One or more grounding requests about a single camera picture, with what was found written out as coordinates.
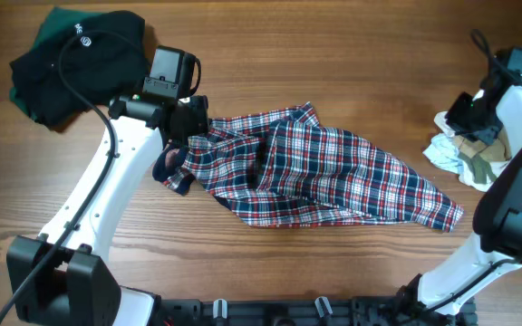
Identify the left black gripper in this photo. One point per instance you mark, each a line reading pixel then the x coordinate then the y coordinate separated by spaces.
pixel 199 124

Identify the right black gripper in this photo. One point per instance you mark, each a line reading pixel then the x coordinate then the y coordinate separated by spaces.
pixel 455 120

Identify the plaid red navy white garment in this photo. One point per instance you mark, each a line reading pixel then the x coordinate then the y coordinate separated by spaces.
pixel 282 168

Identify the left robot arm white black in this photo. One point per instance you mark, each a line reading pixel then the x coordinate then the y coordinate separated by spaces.
pixel 61 277

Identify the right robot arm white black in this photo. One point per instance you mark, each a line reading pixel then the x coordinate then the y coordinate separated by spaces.
pixel 494 247

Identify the crumpled pale camouflage garment pile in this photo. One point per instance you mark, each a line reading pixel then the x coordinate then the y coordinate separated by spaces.
pixel 477 164

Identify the black garment with white logo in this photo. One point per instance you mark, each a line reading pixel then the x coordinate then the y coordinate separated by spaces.
pixel 100 57

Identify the dark green garment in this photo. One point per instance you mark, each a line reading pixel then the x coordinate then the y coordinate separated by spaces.
pixel 57 20

